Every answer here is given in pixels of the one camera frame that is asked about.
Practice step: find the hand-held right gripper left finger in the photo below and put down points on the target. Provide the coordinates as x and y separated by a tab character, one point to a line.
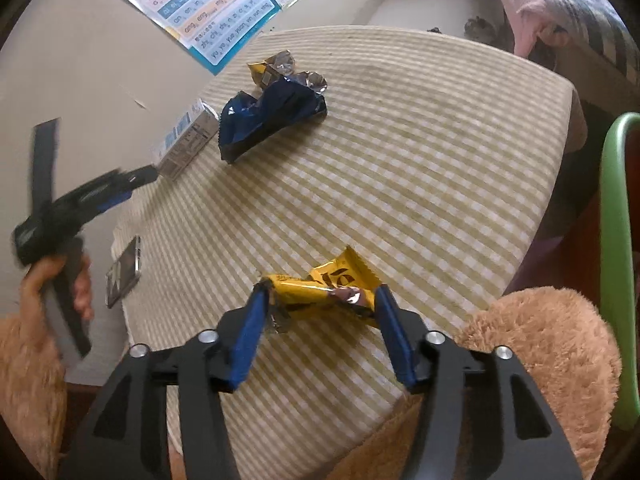
250	330

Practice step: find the white and blue milk carton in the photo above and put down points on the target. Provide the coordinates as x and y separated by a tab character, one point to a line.
185	140

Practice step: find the yellow and silver wrapper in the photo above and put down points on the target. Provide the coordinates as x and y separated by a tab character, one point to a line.
265	72

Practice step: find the blue checked blanket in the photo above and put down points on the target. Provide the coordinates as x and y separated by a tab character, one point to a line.
585	15

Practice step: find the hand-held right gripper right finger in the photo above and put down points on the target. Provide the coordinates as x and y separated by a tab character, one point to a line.
395	335

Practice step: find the green trash bin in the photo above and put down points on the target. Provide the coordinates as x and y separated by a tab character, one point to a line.
617	210

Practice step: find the blue and orange wall chart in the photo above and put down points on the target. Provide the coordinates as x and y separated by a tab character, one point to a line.
200	10

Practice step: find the grey shoes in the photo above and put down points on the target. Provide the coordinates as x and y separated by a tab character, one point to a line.
480	29

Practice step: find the dark blue snack wrapper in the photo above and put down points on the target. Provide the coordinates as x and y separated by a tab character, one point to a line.
260	120

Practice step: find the person's left forearm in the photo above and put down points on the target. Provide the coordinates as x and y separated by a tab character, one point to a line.
27	400

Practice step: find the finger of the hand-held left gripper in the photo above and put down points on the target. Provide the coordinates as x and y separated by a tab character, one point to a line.
114	201
137	176

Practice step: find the smartphone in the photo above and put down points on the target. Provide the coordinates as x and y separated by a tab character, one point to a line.
125	270

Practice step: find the person's left hand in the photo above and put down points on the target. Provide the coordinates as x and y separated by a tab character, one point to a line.
35	300

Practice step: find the bed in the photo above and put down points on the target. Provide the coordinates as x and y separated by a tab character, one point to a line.
565	5

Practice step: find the beige checked tablecloth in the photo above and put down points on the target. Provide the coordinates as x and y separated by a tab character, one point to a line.
400	160

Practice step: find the yellow snack wrapper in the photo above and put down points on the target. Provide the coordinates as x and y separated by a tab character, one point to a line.
320	290

